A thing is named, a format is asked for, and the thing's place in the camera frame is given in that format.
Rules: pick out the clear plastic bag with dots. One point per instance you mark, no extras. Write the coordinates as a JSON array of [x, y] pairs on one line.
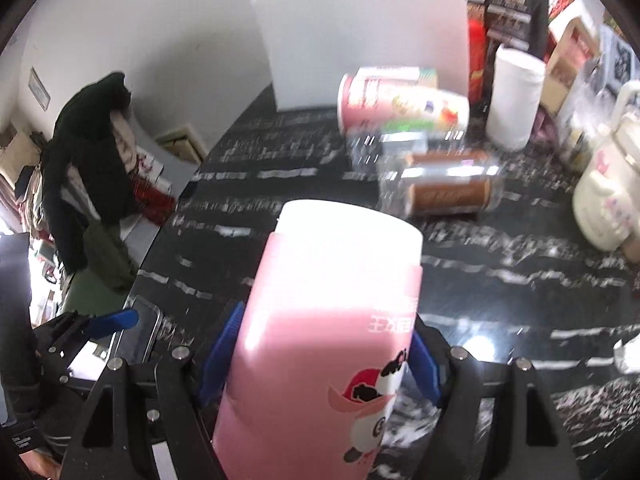
[[582, 120]]

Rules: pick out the clear bottle brown label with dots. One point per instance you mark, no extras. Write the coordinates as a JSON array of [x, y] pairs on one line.
[[445, 185]]

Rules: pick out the crumpled white tissue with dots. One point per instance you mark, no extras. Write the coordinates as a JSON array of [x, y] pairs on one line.
[[627, 355]]

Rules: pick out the red bottle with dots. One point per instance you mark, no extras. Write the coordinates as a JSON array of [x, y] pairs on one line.
[[476, 55]]

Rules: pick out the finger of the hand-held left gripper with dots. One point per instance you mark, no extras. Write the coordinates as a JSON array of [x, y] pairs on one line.
[[114, 320]]

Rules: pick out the white paper roll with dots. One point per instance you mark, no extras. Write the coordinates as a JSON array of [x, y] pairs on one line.
[[515, 100]]

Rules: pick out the green cloth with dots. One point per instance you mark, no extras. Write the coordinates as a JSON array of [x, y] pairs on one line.
[[107, 255]]

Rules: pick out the white plastic board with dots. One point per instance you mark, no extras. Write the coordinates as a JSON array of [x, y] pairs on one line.
[[365, 35]]

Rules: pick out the cream white kettle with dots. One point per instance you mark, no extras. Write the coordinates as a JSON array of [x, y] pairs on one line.
[[607, 200]]

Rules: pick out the black jacket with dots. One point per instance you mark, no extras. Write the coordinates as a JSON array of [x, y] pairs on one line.
[[85, 160]]

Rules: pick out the cardboard box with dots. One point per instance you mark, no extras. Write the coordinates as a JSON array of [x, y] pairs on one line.
[[570, 55]]

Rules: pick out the pink panda print cup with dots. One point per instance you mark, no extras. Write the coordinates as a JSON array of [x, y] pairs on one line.
[[310, 340]]

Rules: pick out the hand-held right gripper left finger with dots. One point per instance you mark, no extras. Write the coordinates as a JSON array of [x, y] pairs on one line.
[[218, 360]]

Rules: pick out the black display box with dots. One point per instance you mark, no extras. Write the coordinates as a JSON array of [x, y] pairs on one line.
[[510, 5]]

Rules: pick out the black smartphone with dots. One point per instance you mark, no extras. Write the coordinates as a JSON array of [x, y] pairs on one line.
[[137, 327]]

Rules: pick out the pink printed paper cup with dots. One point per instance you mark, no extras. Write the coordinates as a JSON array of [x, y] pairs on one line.
[[400, 102]]

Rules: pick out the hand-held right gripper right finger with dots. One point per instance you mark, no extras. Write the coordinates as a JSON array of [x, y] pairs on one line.
[[426, 367]]

